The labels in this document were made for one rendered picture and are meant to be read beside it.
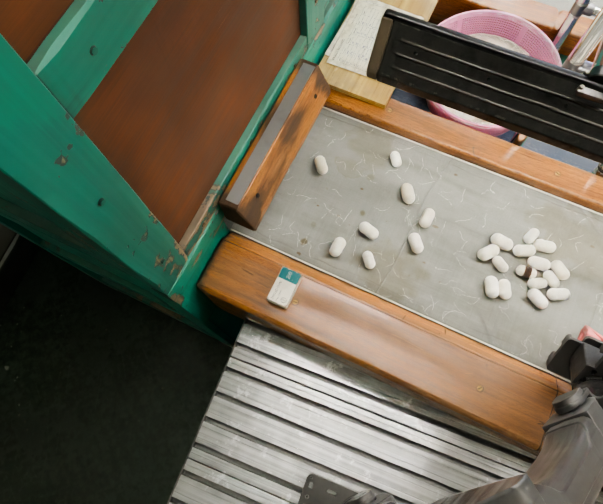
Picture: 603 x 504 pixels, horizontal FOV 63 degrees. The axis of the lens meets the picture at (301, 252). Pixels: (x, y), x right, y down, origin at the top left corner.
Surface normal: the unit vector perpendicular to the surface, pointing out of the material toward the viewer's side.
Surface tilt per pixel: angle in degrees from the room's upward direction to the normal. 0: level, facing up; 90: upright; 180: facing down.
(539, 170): 0
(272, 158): 67
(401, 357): 0
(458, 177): 0
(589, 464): 43
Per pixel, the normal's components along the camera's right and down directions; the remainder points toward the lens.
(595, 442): 0.57, -0.54
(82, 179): 0.90, 0.40
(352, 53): -0.04, -0.31
